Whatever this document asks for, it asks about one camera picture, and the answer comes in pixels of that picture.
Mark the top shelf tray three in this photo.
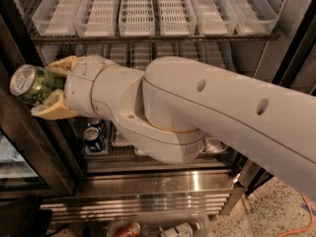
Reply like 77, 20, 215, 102
118, 0, 155, 37

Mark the top shelf tray six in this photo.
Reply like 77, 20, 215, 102
229, 0, 278, 36

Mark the top shelf tray five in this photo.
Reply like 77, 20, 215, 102
191, 0, 238, 36

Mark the fridge glass door right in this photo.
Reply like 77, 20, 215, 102
240, 0, 316, 199

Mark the middle shelf tray three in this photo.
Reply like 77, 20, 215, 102
104, 43, 127, 66

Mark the clear plastic floor bin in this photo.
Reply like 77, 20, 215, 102
106, 210, 212, 237

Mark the shelf tray two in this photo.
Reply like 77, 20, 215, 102
76, 44, 104, 56
75, 0, 119, 38

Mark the shelf tray five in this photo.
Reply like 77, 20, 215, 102
191, 0, 238, 36
156, 42, 179, 57

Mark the top shelf tray one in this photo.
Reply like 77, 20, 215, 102
32, 0, 82, 37

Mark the middle shelf tray four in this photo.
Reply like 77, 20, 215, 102
130, 42, 152, 70

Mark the middle shelf tray two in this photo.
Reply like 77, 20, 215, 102
76, 44, 104, 56

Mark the blue soda can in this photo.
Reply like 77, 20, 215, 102
87, 118, 107, 138
83, 127, 105, 152

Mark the red can in bin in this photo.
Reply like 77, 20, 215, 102
115, 221, 141, 237

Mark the blue soda can front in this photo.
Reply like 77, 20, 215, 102
83, 127, 105, 152

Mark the white bottle in bin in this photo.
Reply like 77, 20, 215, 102
160, 222, 200, 237

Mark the shelf tray three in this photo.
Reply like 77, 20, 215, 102
118, 0, 155, 37
104, 43, 127, 66

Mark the middle shelf tray six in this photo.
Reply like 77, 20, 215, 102
179, 42, 203, 62

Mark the shelf tray four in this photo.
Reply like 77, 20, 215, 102
130, 42, 152, 70
156, 0, 197, 37

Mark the middle shelf tray five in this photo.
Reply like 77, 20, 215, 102
156, 42, 179, 57

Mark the orange cable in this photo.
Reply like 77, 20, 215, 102
275, 195, 315, 237

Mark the shelf tray six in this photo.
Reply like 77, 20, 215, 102
229, 0, 278, 36
179, 42, 203, 62

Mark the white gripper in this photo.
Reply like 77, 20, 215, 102
31, 54, 114, 120

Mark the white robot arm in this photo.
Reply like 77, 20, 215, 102
32, 55, 316, 200

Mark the top shelf tray four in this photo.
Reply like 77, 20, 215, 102
156, 0, 197, 37

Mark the blue soda can rear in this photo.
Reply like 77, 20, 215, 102
87, 118, 107, 138

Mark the green drink can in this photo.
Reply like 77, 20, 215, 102
9, 64, 65, 106

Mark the top shelf tray two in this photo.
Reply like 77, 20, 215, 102
75, 0, 119, 38

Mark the middle shelf tray seven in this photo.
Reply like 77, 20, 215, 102
204, 41, 236, 72

